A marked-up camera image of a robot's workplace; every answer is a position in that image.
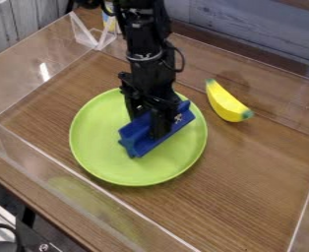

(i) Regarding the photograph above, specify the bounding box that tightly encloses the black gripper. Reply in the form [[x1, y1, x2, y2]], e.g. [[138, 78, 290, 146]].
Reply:
[[118, 59, 181, 141]]

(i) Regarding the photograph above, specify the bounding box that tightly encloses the blue block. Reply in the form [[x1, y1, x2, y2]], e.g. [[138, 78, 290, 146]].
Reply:
[[118, 100, 195, 158]]

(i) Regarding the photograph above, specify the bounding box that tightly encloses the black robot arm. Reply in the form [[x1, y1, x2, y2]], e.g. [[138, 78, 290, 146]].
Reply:
[[71, 0, 186, 140]]

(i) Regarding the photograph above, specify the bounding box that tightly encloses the green round plate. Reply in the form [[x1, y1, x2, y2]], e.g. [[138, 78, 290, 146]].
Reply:
[[70, 89, 207, 187]]

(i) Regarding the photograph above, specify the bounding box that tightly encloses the yellow toy banana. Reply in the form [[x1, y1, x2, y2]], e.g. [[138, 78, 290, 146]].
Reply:
[[205, 79, 254, 123]]

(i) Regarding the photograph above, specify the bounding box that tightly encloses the white yellow can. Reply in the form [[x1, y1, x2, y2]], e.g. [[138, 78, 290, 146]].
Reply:
[[103, 1, 120, 34]]

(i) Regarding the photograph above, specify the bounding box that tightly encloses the clear acrylic enclosure wall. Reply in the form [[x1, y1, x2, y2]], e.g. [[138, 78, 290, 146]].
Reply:
[[0, 11, 198, 252]]

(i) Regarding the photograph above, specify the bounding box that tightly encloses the black cable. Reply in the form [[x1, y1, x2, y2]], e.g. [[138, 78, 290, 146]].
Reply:
[[0, 221, 31, 252]]

